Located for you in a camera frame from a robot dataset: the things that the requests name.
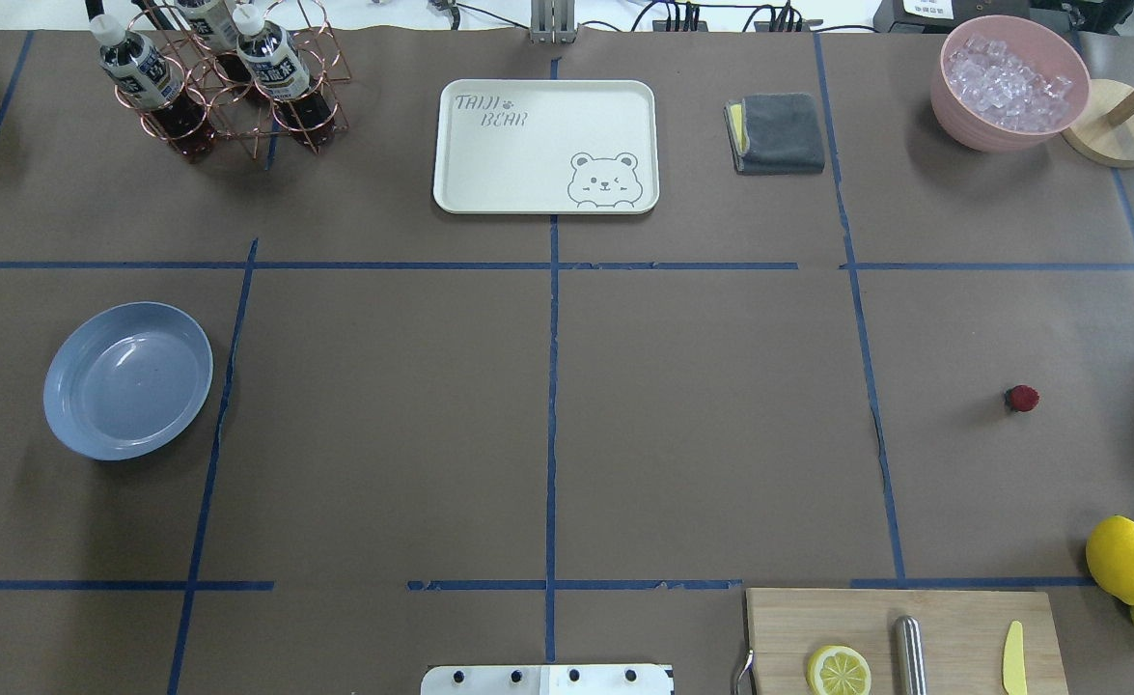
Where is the blue plate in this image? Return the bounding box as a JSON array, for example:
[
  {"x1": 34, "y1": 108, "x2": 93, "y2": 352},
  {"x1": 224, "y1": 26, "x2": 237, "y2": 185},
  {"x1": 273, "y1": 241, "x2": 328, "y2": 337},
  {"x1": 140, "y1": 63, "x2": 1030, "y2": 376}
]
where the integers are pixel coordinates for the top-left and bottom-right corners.
[{"x1": 42, "y1": 302, "x2": 214, "y2": 461}]

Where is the red strawberry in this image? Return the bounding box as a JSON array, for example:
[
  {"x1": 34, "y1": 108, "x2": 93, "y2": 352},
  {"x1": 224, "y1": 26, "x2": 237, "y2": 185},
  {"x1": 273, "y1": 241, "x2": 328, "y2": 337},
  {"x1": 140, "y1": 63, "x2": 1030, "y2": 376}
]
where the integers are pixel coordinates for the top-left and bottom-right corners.
[{"x1": 1002, "y1": 384, "x2": 1041, "y2": 413}]

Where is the bottle white cap right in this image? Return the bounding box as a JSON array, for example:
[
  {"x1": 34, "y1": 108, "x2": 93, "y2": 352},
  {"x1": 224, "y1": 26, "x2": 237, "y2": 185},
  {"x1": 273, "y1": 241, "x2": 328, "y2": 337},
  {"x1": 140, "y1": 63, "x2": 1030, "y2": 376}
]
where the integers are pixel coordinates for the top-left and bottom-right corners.
[{"x1": 88, "y1": 14, "x2": 215, "y2": 161}]

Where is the bottle white cap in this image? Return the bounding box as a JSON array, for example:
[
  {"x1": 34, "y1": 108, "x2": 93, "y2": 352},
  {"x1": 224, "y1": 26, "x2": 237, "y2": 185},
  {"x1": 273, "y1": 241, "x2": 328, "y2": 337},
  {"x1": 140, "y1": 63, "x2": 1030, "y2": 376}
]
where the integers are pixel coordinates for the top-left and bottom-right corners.
[
  {"x1": 232, "y1": 3, "x2": 336, "y2": 151},
  {"x1": 174, "y1": 1, "x2": 266, "y2": 107},
  {"x1": 88, "y1": 14, "x2": 215, "y2": 161}
]

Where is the bottle white cap lower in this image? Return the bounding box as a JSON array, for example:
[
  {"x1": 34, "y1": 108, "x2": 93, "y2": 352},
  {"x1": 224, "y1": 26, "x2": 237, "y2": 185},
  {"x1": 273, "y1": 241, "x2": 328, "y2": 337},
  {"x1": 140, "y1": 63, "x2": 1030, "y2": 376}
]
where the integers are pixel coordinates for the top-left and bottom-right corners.
[{"x1": 174, "y1": 1, "x2": 266, "y2": 107}]

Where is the bottle white cap left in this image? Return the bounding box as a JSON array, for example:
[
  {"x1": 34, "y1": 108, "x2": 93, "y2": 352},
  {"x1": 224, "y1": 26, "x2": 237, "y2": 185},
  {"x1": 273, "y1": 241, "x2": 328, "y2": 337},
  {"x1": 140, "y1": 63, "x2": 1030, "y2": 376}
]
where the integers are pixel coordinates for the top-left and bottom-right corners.
[{"x1": 232, "y1": 3, "x2": 336, "y2": 151}]

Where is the cream bear tray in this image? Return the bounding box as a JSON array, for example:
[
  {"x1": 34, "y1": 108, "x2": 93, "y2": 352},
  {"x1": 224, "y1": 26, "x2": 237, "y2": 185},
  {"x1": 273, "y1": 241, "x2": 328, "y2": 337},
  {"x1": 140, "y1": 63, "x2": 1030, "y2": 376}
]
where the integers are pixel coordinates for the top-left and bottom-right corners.
[{"x1": 431, "y1": 79, "x2": 660, "y2": 215}]

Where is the grey yellow folded cloth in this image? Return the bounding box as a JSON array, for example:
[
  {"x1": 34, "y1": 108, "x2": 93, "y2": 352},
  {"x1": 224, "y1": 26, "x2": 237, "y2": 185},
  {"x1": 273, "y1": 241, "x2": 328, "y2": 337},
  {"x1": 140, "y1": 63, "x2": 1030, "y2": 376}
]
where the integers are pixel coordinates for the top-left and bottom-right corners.
[{"x1": 723, "y1": 93, "x2": 826, "y2": 176}]

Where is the half lemon slice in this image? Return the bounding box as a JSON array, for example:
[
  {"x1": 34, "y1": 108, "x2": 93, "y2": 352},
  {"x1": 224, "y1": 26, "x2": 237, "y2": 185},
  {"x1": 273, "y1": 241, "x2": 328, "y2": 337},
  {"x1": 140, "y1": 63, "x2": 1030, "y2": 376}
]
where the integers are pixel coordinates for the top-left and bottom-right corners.
[{"x1": 805, "y1": 644, "x2": 872, "y2": 695}]

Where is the steel muddler black cap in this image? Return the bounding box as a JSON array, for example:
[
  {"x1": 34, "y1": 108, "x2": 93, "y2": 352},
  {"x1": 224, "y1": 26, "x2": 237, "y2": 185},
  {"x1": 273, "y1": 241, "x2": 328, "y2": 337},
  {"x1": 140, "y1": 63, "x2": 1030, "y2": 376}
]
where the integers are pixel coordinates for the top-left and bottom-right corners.
[{"x1": 892, "y1": 615, "x2": 928, "y2": 694}]

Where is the bamboo cutting board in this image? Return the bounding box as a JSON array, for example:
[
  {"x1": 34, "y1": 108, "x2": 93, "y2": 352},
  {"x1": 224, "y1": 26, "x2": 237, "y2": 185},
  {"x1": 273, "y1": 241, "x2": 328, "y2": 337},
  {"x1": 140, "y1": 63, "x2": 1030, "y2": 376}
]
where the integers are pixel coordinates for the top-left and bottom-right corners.
[{"x1": 746, "y1": 588, "x2": 1069, "y2": 694}]

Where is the pink bowl of ice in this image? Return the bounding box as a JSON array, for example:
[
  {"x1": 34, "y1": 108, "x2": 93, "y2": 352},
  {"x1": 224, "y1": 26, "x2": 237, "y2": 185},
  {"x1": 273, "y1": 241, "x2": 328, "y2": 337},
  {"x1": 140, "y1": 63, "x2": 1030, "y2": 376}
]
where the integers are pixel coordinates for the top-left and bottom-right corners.
[{"x1": 931, "y1": 14, "x2": 1091, "y2": 153}]

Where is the yellow plastic knife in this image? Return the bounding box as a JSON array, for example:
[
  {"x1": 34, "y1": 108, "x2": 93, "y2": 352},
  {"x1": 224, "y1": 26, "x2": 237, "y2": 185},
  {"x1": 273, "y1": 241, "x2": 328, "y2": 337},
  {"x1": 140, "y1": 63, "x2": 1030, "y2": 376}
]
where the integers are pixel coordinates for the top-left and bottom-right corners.
[{"x1": 1002, "y1": 620, "x2": 1027, "y2": 695}]

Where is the yellow lemon large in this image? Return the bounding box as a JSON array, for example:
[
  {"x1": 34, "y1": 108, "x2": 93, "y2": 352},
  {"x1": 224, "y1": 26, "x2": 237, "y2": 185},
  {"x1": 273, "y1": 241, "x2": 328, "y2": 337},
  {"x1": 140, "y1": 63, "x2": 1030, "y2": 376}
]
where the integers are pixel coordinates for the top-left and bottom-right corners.
[{"x1": 1086, "y1": 515, "x2": 1134, "y2": 607}]

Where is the round wooden stand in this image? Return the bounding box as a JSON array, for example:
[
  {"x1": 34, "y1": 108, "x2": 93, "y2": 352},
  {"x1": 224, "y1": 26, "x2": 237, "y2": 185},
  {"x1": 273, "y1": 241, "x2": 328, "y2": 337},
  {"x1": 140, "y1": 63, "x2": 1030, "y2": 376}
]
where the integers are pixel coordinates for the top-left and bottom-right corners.
[{"x1": 1064, "y1": 79, "x2": 1134, "y2": 168}]

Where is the copper wire bottle rack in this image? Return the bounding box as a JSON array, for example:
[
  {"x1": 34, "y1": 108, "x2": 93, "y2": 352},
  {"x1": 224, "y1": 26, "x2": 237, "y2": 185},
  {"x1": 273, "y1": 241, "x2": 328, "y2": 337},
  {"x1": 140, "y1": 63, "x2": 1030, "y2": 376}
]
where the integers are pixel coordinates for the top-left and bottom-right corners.
[{"x1": 87, "y1": 1, "x2": 353, "y2": 161}]

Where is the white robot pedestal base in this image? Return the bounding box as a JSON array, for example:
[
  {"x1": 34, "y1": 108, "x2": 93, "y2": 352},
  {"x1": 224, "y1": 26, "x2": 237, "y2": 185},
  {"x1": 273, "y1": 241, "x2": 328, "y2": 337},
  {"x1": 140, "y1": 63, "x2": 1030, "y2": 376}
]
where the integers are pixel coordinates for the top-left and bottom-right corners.
[{"x1": 420, "y1": 663, "x2": 676, "y2": 694}]

